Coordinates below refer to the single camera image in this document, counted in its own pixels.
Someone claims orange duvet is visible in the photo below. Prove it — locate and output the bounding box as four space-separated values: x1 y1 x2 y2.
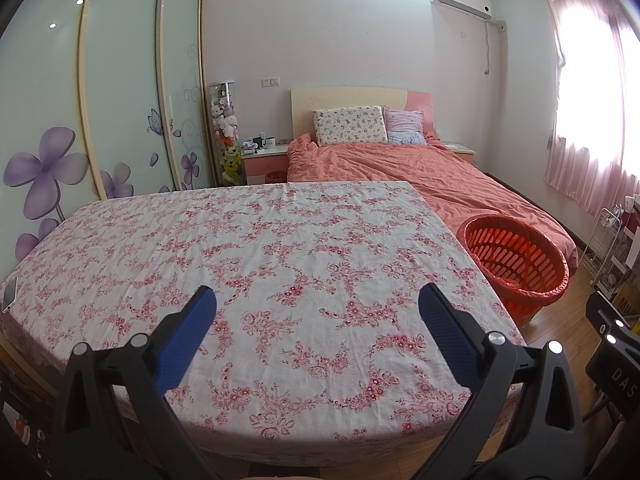
286 135 581 281

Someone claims pink floral sheet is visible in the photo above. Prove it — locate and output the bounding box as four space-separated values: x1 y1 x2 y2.
0 180 528 461

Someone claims pink white nightstand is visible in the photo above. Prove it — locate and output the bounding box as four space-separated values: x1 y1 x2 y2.
241 145 290 186

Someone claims orange plastic laundry basket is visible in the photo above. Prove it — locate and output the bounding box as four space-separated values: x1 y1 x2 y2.
456 214 571 328

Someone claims pink curtain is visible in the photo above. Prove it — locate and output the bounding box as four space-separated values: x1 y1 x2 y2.
544 0 640 206

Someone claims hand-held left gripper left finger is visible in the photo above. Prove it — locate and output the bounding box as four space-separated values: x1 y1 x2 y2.
52 285 221 480

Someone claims floral print pillow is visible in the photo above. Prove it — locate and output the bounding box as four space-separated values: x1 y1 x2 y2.
312 105 388 147

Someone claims clear tube of plush toys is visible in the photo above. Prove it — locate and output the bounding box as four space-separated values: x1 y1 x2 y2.
207 80 247 186

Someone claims sliding wardrobe with purple flowers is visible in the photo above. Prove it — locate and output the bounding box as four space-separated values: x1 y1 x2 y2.
0 0 216 281

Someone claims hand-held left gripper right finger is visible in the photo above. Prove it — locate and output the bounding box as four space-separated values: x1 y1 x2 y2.
417 283 586 480

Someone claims cream pink headboard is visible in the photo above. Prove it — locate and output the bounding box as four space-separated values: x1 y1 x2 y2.
291 86 433 143

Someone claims white smartphone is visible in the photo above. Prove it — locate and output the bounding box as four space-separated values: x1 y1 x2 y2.
1 277 20 314

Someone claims white wire rack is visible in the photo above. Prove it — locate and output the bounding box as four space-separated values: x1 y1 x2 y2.
582 195 640 296

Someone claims pale wooden nightstand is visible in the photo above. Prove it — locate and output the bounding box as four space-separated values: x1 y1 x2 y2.
442 141 475 163

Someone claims air conditioner pipe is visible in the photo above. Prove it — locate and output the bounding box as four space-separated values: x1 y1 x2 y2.
482 20 506 77

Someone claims pink striped pillow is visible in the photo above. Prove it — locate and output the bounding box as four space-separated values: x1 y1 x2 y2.
382 106 426 146

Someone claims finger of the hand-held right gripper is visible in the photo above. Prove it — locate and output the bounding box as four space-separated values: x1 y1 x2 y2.
585 290 640 347

